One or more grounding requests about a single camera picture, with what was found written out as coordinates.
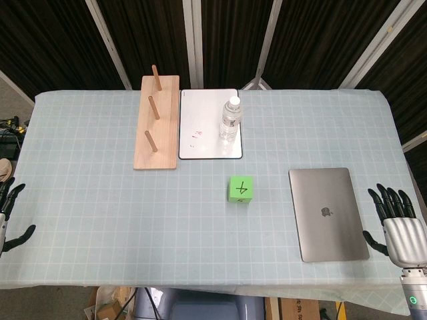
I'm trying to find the grey closed laptop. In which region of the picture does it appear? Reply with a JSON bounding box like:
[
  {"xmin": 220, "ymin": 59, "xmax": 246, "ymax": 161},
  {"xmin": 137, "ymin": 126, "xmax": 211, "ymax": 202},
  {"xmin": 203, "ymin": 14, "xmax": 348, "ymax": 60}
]
[{"xmin": 288, "ymin": 167, "xmax": 370, "ymax": 263}]

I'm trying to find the green cube with numbers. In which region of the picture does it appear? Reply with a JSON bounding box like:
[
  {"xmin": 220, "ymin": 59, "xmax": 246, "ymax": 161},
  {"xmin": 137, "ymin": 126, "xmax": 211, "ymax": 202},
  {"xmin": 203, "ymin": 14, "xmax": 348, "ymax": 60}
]
[{"xmin": 228, "ymin": 175, "xmax": 254, "ymax": 203}]

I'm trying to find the clear plastic water bottle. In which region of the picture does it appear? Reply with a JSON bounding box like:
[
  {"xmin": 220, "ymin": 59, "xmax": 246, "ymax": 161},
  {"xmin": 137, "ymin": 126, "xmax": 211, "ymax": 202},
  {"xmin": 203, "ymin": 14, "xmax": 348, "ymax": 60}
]
[{"xmin": 218, "ymin": 97, "xmax": 242, "ymax": 141}]

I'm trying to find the open box with clutter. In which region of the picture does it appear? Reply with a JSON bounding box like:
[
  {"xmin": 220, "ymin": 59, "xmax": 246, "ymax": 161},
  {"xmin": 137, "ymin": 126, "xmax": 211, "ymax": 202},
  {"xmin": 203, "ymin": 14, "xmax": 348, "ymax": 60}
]
[{"xmin": 83, "ymin": 285, "xmax": 137, "ymax": 320}]

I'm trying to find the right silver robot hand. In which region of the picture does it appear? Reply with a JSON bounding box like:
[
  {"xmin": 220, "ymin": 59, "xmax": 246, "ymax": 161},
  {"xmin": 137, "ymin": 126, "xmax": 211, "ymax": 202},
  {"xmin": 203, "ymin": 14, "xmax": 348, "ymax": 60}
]
[{"xmin": 362, "ymin": 182, "xmax": 427, "ymax": 269}]

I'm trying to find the black equipment with cables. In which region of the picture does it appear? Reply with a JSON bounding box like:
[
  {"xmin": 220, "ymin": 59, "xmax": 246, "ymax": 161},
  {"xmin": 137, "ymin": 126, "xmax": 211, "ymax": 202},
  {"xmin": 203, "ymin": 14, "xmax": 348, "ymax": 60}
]
[{"xmin": 0, "ymin": 115, "xmax": 30, "ymax": 158}]

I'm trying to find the white partition frame post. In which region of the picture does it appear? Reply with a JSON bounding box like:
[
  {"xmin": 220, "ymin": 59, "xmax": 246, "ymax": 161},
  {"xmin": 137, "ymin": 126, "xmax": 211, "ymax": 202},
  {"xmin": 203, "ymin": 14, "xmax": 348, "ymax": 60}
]
[
  {"xmin": 339, "ymin": 0, "xmax": 416, "ymax": 89},
  {"xmin": 85, "ymin": 0, "xmax": 133, "ymax": 90},
  {"xmin": 240, "ymin": 0, "xmax": 284, "ymax": 91},
  {"xmin": 184, "ymin": 0, "xmax": 205, "ymax": 89},
  {"xmin": 402, "ymin": 131, "xmax": 427, "ymax": 151},
  {"xmin": 0, "ymin": 71, "xmax": 36, "ymax": 105}
]

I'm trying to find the brown cardboard box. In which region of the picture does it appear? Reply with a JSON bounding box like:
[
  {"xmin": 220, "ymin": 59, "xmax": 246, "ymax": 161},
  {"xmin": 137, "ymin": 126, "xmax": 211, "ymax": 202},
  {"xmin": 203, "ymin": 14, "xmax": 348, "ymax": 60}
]
[{"xmin": 278, "ymin": 297, "xmax": 322, "ymax": 320}]

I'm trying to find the wooden board with three pegs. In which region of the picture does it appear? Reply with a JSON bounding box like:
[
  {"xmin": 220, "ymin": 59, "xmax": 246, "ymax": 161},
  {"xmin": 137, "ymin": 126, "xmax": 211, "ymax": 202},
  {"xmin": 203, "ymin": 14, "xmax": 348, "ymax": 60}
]
[{"xmin": 133, "ymin": 65, "xmax": 180, "ymax": 171}]

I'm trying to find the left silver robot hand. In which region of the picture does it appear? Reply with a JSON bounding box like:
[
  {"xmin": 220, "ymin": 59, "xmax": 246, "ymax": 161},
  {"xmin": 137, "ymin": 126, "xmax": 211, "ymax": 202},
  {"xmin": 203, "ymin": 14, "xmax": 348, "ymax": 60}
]
[{"xmin": 0, "ymin": 177, "xmax": 37, "ymax": 257}]

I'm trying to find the light green gridded cutting mat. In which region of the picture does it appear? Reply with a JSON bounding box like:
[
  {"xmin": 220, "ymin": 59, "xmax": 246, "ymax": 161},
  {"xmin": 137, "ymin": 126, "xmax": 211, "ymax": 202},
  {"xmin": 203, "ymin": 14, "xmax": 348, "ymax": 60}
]
[{"xmin": 0, "ymin": 89, "xmax": 427, "ymax": 316}]

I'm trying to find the blue-grey robot torso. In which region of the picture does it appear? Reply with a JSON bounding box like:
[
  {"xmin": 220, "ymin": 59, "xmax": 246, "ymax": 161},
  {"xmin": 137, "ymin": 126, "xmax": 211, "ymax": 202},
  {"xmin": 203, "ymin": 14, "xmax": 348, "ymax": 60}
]
[{"xmin": 133, "ymin": 286, "xmax": 268, "ymax": 320}]

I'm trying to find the white dry-erase board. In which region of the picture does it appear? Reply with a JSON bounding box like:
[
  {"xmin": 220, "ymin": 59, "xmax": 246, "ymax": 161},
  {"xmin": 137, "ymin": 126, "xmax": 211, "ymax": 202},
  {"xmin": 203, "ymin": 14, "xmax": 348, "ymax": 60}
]
[{"xmin": 178, "ymin": 88, "xmax": 244, "ymax": 160}]

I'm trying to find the beige hat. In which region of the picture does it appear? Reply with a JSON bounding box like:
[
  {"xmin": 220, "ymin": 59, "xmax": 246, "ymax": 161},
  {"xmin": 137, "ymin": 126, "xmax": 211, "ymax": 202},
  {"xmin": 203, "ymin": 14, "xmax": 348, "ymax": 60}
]
[{"xmin": 0, "ymin": 158, "xmax": 14, "ymax": 183}]

